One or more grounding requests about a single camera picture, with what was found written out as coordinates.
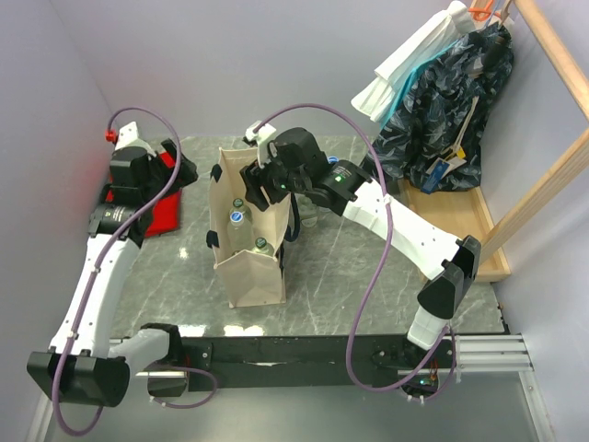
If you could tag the green cap bottle front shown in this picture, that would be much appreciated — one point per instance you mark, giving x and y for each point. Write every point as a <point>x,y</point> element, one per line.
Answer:
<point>263,246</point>

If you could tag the wooden tray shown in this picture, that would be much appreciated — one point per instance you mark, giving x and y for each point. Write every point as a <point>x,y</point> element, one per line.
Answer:
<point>458,213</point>

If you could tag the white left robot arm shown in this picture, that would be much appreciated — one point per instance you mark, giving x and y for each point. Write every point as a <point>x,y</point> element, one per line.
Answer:
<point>80,366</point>

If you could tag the blue hang tag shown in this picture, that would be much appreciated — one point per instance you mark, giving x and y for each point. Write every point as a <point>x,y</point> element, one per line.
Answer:
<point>435,174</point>

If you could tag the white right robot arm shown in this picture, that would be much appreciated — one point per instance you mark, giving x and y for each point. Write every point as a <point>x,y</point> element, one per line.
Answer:
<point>449,263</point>

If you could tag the red folded cloth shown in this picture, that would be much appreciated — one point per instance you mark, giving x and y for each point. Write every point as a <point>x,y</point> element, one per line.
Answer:
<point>163,217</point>

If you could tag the beige canvas tote bag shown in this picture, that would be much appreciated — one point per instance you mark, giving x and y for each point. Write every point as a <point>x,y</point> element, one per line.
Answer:
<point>250,279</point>

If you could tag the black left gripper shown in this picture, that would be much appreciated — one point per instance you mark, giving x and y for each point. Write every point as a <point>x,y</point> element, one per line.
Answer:
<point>187,173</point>

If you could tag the wooden rack frame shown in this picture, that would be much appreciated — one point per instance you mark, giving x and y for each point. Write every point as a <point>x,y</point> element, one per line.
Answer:
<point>531,125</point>

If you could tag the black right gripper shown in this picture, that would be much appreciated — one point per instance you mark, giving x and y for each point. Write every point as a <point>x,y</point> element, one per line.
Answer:
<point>254,177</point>

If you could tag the orange clothes hanger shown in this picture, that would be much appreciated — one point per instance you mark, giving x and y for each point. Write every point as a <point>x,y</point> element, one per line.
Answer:
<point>481,10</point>

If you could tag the black base beam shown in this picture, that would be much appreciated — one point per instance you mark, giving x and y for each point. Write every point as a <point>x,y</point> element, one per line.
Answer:
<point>377,361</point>

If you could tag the white pleated garment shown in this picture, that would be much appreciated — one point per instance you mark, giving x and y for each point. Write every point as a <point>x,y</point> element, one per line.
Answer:
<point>435,35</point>

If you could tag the dark patterned shirt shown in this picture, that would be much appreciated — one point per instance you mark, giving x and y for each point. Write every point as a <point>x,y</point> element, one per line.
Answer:
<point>445,112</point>

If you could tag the teal garment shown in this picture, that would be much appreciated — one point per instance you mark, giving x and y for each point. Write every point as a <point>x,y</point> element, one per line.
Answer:
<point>405,87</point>

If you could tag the green cap glass bottle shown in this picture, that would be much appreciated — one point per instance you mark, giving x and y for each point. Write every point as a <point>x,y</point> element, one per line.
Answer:
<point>239,205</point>

